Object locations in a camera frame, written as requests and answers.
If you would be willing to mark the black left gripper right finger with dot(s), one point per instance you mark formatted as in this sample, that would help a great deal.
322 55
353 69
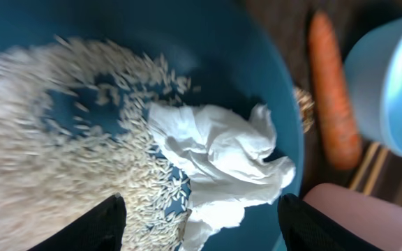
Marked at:
305 228

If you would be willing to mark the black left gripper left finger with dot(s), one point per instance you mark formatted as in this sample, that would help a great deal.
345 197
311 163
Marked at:
99 229

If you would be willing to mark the wooden chopstick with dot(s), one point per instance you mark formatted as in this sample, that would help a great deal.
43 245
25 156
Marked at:
379 161
362 169

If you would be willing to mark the pink plastic cup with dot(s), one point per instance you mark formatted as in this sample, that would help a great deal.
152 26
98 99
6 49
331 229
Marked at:
374 220

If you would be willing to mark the white tissue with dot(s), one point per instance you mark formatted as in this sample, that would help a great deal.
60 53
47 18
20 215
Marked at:
224 157

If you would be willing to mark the light blue bowl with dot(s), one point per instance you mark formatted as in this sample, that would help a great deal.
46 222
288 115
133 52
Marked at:
373 69

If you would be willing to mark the orange carrot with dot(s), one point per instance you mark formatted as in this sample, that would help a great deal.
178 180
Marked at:
340 136

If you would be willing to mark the white rice pile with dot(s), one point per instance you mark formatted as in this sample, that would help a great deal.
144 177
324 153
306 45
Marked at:
73 131

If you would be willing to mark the brown food scrap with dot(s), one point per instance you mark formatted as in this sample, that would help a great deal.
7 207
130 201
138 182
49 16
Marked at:
306 107

